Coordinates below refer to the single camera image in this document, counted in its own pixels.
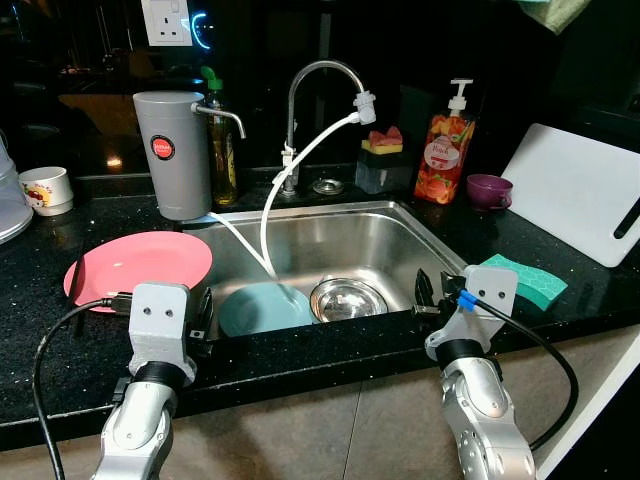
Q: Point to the grey water filter canister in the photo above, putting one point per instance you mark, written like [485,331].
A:
[170,170]

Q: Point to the white wall socket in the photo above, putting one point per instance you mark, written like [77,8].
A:
[165,22]

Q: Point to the green hanging towel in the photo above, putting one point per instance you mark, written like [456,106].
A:
[555,12]

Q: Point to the green capped oil bottle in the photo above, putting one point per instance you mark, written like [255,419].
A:
[222,165]

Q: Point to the purple cup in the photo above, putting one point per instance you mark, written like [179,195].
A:
[488,192]

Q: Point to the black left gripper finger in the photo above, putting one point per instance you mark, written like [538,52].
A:
[206,298]

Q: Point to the orange pump soap bottle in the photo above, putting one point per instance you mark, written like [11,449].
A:
[445,160]

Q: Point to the yellow red scrub sponge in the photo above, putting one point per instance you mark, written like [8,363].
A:
[383,144]

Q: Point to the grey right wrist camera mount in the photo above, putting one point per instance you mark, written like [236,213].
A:
[495,285]

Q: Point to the white cutting board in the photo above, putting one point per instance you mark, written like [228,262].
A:
[570,190]

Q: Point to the chrome gooseneck faucet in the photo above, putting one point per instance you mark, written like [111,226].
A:
[291,120]

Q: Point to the black sponge holder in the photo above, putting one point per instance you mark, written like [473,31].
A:
[385,175]

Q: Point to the white faucet diverter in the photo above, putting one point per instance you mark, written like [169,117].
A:
[365,108]

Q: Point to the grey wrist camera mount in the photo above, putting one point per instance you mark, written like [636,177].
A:
[158,320]
[495,285]

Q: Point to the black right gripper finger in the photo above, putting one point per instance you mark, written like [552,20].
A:
[452,284]
[424,288]

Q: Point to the white printed mug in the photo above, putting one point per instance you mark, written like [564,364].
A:
[45,190]

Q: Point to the pink round plate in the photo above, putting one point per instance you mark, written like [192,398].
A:
[140,260]

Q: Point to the stainless steel sink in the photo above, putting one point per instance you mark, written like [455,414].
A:
[350,245]

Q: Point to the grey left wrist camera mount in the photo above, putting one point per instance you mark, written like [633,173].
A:
[158,320]

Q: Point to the round metal counter fitting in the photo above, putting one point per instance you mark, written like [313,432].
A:
[328,186]

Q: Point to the green sponge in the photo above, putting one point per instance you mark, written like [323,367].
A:
[535,283]

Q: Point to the white rounded appliance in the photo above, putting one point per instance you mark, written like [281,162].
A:
[10,205]

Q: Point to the teal round plate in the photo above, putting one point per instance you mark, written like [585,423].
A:
[260,312]

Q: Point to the stainless steel bowl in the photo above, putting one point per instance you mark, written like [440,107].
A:
[348,300]

